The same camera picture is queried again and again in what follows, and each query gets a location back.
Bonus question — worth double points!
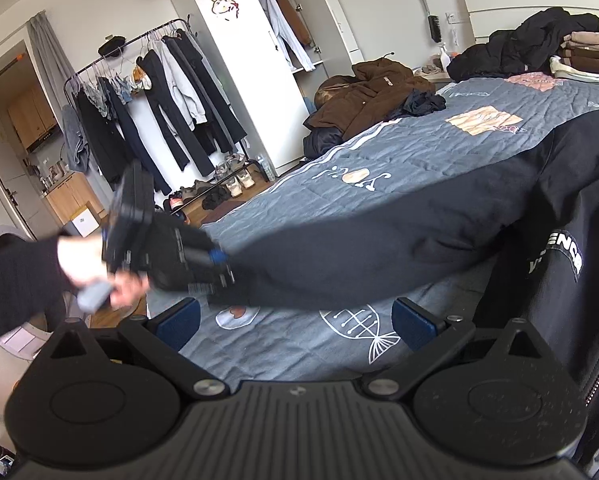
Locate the black zip jacket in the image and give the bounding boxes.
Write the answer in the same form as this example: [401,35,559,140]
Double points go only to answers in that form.
[210,110,599,478]

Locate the left forearm black sleeve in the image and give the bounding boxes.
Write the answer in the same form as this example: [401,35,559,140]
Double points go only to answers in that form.
[0,235,75,337]

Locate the black metal clothes rack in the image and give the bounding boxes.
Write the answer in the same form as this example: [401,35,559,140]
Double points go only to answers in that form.
[65,20,261,209]

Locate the black clothes heap near headboard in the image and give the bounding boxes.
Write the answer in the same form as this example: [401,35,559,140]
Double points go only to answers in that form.
[447,6,599,82]

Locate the folded brown beige clothes stack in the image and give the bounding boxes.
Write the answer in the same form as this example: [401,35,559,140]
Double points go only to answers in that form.
[549,32,599,84]

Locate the person's left hand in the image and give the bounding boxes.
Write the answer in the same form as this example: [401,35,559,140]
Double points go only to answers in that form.
[57,234,150,313]

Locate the wooden kitchen cabinets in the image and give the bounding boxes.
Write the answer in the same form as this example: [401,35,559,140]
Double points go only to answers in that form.
[8,82,105,224]

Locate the grey curtain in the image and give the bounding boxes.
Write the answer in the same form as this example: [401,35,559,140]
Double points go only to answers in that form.
[26,11,90,174]

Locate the black hat on rack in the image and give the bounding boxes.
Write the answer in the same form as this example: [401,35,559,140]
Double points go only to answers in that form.
[98,35,127,58]

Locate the brown coat on chair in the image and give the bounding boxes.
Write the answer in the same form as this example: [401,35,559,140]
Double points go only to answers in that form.
[305,58,436,141]

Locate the white wardrobe with mouse sticker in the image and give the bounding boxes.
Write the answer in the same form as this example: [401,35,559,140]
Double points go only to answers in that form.
[171,0,363,174]

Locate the black wall brush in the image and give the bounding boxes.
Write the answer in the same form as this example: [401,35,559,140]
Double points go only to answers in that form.
[413,0,444,44]

